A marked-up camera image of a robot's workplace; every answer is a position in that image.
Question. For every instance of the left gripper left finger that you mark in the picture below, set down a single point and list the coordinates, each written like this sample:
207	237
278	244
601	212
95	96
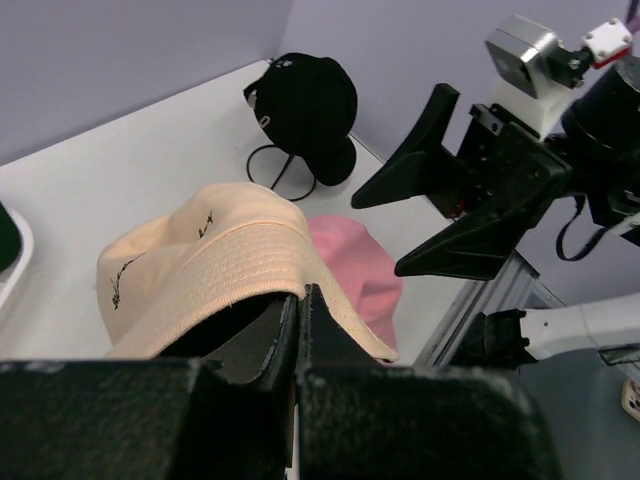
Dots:
226	415

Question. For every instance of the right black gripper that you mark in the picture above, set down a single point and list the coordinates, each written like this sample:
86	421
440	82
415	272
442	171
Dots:
493	190

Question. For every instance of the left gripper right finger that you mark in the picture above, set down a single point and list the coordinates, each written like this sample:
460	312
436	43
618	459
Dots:
359	419

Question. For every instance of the pink bucket hat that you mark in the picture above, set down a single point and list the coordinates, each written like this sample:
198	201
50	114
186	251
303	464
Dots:
363	269

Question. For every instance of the beige bucket hat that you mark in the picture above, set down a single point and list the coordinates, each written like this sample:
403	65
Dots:
228	243

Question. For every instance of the black baseball cap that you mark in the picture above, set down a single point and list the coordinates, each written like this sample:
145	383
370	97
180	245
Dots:
307	107

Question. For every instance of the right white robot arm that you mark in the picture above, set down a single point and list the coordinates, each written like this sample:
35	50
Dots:
599	140

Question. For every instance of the white perforated plastic basket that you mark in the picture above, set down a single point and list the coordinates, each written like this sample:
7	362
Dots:
14	278

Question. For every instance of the dark green baseball cap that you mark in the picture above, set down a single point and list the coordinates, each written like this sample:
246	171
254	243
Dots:
10	240

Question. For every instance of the aluminium front rail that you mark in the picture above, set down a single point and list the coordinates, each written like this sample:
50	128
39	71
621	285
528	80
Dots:
516	286

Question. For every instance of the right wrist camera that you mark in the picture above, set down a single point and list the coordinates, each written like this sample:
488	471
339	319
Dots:
538	77

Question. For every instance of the black wire hat stand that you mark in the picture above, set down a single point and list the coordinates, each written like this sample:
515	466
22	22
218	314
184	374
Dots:
285	174

